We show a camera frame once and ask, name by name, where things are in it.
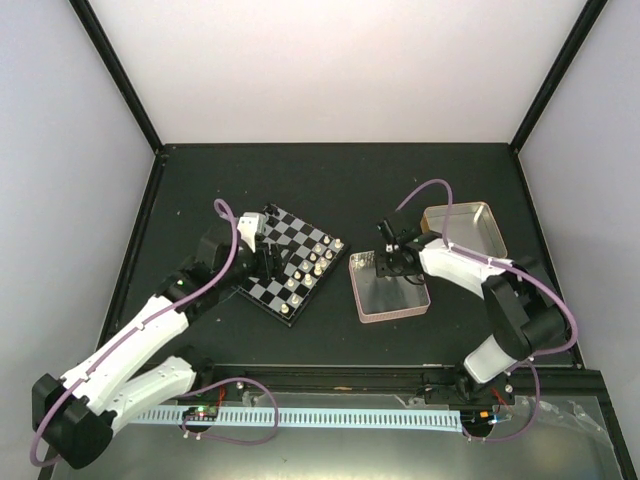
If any black frame post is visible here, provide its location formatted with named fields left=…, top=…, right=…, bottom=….
left=69, top=0, right=163, bottom=154
left=510, top=0, right=608, bottom=154

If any small circuit board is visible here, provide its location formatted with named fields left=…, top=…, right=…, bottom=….
left=182, top=406, right=218, bottom=422

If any black mounting rail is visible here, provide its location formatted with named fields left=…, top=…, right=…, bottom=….
left=196, top=364, right=467, bottom=394

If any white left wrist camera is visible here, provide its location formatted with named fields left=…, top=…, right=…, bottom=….
left=237, top=212, right=267, bottom=253

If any light blue slotted cable duct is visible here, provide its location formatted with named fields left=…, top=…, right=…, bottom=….
left=133, top=405, right=463, bottom=433

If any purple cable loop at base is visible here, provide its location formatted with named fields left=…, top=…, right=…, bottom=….
left=180, top=375, right=279, bottom=445

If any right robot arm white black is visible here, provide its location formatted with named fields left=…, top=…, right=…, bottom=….
left=374, top=212, right=577, bottom=403

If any yellow tin lid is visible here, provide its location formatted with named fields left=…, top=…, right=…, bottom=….
left=447, top=201, right=508, bottom=259

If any black left frame post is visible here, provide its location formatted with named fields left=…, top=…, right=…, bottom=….
left=69, top=0, right=163, bottom=154

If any black right frame post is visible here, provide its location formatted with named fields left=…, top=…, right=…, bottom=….
left=510, top=0, right=608, bottom=154

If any black white chessboard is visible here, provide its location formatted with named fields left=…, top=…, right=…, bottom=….
left=237, top=203, right=349, bottom=327

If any pink tin box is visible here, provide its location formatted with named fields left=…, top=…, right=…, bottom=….
left=348, top=251, right=431, bottom=324

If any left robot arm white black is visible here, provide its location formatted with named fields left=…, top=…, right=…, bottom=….
left=30, top=213, right=284, bottom=469

